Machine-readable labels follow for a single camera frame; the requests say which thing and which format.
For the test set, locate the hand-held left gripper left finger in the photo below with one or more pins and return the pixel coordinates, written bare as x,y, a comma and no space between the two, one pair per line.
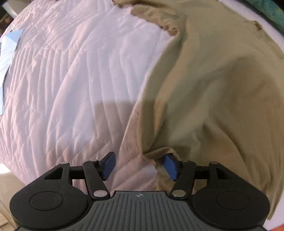
108,165

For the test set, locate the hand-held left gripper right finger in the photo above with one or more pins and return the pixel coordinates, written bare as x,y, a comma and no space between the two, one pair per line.
170,166

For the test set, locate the khaki clothes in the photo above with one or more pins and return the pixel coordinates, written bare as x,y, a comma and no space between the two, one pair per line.
210,88

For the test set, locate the blue and white paper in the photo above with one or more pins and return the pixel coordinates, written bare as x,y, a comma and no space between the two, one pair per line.
8,51

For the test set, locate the green plush printed blanket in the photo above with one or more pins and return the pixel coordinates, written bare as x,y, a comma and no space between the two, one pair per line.
270,11

